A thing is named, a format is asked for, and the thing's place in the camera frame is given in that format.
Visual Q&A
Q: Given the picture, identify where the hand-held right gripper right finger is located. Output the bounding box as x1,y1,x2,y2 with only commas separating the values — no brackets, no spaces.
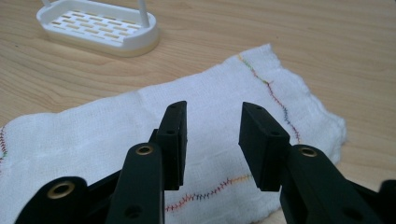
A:
238,101,385,224

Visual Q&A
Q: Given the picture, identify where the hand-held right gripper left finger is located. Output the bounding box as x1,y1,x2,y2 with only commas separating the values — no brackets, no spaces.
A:
105,100,189,224

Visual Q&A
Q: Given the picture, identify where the white cloth with colourful stitching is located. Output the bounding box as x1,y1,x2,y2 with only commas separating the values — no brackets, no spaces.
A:
0,43,347,224

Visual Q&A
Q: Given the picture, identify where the white slotted plastic tray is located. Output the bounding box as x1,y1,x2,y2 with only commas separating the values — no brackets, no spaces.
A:
35,0,161,58

